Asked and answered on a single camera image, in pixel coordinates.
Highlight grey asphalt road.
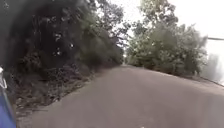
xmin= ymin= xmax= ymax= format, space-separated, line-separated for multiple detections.
xmin=16 ymin=64 xmax=224 ymax=128

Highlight row of leafy trees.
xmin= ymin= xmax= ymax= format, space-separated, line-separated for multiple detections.
xmin=124 ymin=0 xmax=210 ymax=79

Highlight dense wood of trees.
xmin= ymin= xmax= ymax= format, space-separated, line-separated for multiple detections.
xmin=0 ymin=0 xmax=130 ymax=88

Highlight leaf-littered dirt verge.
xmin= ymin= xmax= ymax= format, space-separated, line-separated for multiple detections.
xmin=9 ymin=66 xmax=101 ymax=118

